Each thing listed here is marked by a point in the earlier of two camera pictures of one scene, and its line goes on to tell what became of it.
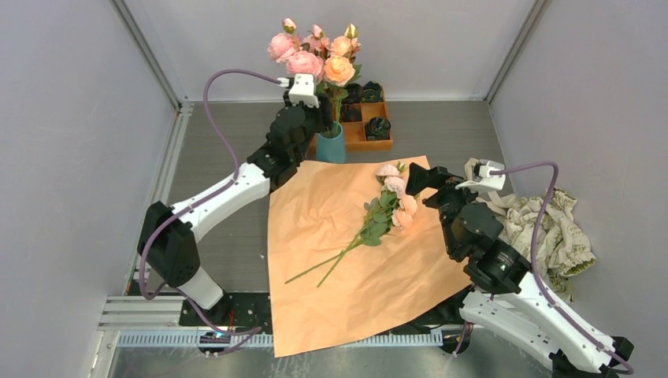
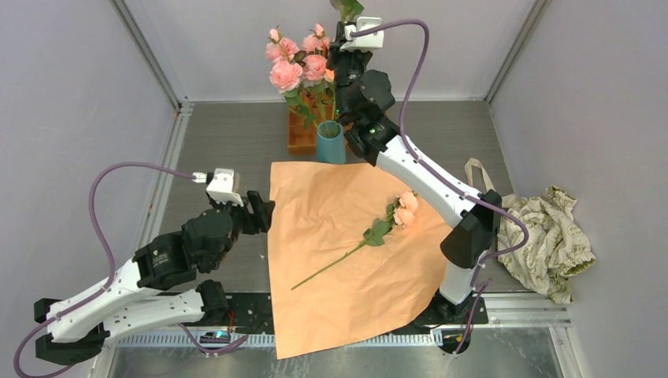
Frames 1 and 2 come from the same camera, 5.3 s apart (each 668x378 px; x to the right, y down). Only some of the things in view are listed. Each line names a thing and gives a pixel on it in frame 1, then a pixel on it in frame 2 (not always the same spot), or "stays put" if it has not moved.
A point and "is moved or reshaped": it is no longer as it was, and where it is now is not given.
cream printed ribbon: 496,202 stays put
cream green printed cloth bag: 563,246 stays put
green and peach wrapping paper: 326,289 stays put
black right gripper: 434,177 to 335,53
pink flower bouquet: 305,58 is moved or reshaped
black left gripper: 323,113 to 258,222
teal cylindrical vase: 330,145 stays put
